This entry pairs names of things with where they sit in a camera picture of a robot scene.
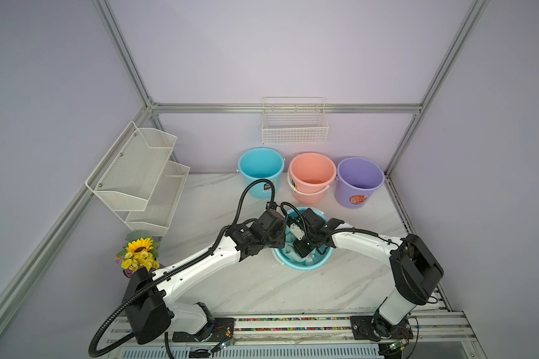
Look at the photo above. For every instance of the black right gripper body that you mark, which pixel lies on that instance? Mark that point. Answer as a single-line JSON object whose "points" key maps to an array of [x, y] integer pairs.
{"points": [[307, 243]]}

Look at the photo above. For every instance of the white two-tier mesh shelf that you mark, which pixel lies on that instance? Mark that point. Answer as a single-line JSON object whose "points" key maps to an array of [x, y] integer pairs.
{"points": [[139, 180]]}

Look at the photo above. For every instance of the purple plastic bucket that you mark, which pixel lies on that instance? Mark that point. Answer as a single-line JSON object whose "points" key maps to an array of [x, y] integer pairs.
{"points": [[358, 179]]}

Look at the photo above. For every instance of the teal bucket being wiped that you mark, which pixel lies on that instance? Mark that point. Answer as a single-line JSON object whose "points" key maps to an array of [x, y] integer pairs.
{"points": [[295, 228]]}

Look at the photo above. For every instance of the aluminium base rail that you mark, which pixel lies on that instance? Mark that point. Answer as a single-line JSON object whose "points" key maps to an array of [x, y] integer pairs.
{"points": [[426, 334]]}

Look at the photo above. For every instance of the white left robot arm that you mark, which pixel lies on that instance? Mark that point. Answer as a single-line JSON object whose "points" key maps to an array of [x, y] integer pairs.
{"points": [[151, 298]]}

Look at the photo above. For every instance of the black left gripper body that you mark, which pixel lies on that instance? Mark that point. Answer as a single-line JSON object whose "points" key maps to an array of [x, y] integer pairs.
{"points": [[276, 242]]}

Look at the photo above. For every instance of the pink plastic bucket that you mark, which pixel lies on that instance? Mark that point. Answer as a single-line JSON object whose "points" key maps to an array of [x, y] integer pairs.
{"points": [[309, 176]]}

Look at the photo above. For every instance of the white wire wall basket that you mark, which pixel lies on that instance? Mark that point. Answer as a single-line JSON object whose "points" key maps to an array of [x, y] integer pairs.
{"points": [[294, 120]]}

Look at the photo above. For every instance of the sunflower bouquet in vase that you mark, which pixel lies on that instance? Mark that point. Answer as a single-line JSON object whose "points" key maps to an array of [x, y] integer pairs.
{"points": [[140, 251]]}

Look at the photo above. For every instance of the mint green microfibre cloth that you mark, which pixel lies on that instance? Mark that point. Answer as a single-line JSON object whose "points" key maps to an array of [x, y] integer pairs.
{"points": [[293, 257]]}

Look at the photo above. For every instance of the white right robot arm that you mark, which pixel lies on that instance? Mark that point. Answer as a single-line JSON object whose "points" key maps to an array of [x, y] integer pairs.
{"points": [[416, 272]]}

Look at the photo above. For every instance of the teal bucket at back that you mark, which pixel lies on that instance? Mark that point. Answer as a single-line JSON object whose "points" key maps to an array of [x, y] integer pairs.
{"points": [[261, 163]]}

